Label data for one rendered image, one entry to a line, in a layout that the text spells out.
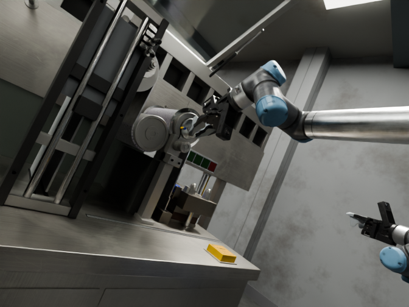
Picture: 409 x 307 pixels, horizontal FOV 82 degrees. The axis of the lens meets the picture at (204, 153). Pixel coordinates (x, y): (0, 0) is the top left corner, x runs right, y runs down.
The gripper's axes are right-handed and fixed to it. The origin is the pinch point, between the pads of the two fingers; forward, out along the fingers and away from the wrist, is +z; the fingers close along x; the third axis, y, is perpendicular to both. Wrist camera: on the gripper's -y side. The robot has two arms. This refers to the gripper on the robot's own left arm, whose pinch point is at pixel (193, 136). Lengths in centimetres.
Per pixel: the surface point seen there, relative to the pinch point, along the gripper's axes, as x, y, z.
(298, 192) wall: -234, 64, 50
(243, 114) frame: -54, 50, 7
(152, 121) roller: 14.5, 1.1, 4.3
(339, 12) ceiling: -158, 203, -80
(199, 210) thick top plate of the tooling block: -17.4, -18.7, 15.8
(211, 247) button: -11.6, -35.3, 6.6
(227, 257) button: -14.1, -38.9, 2.8
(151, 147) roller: 11.1, -4.8, 9.3
